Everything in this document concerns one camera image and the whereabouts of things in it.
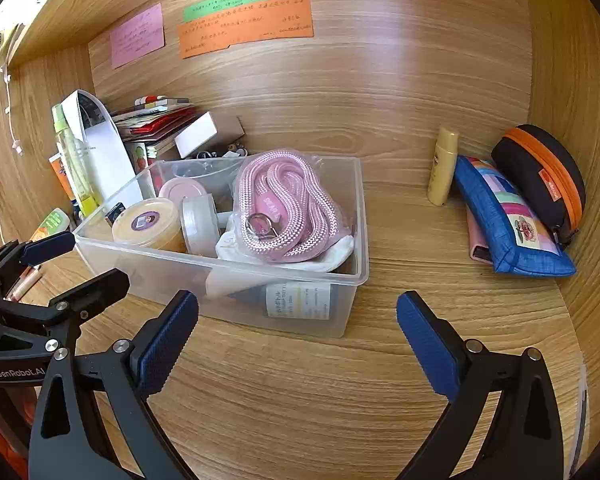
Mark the green orange lotion tube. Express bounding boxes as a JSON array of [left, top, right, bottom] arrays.
[[29, 208, 70, 242]]

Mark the yellow green spray bottle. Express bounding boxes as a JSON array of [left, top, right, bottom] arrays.
[[52, 104, 100, 218]]

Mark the orange sunscreen tube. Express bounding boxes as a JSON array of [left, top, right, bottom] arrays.
[[48, 153, 74, 200]]

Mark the yellow round lidded container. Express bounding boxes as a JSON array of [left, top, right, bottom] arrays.
[[111, 198, 186, 252]]

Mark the pink round case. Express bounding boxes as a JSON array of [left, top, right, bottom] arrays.
[[159, 177, 208, 206]]

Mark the clear round plastic jar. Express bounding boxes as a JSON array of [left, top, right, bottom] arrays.
[[181, 194, 220, 258]]

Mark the stack of books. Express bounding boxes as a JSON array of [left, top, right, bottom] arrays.
[[112, 96, 198, 174]]

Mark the pink flat case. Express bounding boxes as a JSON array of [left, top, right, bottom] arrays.
[[466, 207, 492, 264]]

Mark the blue patchwork pencil pouch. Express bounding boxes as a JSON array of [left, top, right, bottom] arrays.
[[454, 155, 576, 278]]

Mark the glass bowl with trinkets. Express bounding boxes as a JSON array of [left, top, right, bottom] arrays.
[[172, 144, 249, 178]]

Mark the white small box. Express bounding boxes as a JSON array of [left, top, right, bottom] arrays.
[[174, 112, 245, 158]]

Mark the clear plastic storage bin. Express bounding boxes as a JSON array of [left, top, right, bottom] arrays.
[[76, 148, 368, 337]]

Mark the dark bottle white label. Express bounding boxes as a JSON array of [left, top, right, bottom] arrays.
[[230, 282, 336, 321]]

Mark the pink sticky note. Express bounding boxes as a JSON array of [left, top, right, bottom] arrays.
[[109, 3, 164, 70]]

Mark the black orange zip case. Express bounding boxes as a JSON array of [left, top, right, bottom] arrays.
[[491, 124, 586, 248]]

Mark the green sticky note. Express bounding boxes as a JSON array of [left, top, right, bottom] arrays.
[[183, 0, 262, 23]]

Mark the orange sticky note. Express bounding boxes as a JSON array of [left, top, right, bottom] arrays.
[[178, 0, 314, 58]]

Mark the pink rope in bag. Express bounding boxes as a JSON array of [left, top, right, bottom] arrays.
[[232, 148, 354, 265]]

